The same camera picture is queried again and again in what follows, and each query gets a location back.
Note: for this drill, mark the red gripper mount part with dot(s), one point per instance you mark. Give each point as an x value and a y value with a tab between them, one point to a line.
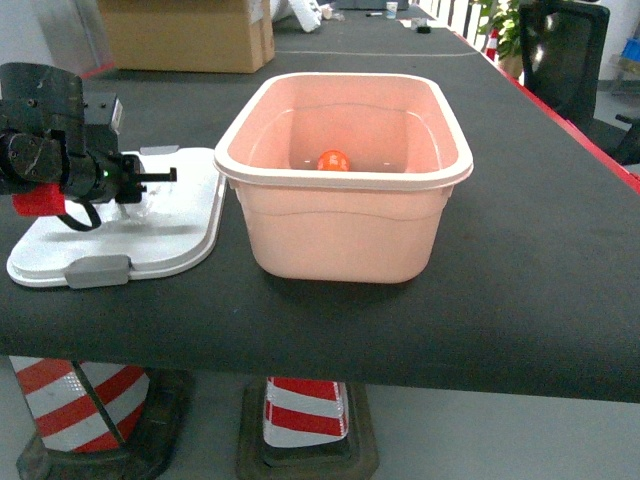
43	201

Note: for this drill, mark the white paper cup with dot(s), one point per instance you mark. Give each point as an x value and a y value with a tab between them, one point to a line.
391	10

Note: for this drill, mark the pink plastic storage box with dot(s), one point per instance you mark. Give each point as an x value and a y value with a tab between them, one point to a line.
376	223

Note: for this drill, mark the cardboard box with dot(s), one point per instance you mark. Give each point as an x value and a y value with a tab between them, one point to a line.
228	36

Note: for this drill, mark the black table mat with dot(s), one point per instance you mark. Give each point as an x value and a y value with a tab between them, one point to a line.
532	287

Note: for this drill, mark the red white cone left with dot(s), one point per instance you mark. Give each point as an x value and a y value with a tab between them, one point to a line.
100	420

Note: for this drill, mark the green potted plant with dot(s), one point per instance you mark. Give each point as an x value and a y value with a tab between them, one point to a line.
505	16

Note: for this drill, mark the red white cone middle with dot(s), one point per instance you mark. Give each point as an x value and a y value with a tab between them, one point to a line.
305	429

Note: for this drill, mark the orange cylindrical capacitor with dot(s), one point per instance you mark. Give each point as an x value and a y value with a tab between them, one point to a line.
333	160

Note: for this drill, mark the white lid with grey handle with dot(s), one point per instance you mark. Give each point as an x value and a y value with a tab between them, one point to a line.
171	230

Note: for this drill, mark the red white traffic cone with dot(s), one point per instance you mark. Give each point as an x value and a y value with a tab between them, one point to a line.
492	44

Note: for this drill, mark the black office chair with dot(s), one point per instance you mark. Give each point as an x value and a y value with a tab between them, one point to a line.
562	46

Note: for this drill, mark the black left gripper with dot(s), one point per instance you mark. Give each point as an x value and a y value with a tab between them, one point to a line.
53	133

